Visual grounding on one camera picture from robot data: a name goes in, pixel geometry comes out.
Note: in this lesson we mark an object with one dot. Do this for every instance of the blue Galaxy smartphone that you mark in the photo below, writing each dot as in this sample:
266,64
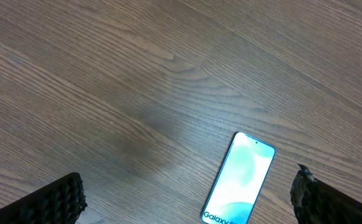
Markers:
239,181

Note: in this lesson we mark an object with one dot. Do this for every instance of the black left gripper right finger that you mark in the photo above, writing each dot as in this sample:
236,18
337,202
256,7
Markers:
315,202

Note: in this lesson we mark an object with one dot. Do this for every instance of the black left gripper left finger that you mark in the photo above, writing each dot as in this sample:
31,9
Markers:
61,201

